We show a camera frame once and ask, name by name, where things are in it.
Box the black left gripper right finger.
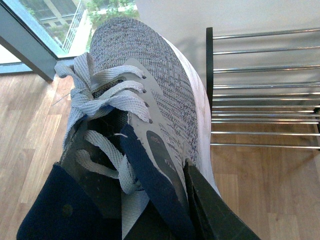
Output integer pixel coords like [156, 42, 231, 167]
[184, 161, 259, 240]

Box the grey knit sneaker left-held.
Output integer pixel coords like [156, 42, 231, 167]
[16, 16, 215, 240]

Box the black chrome shoe rack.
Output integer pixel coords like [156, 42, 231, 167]
[206, 27, 320, 150]

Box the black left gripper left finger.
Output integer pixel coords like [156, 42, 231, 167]
[124, 204, 175, 240]

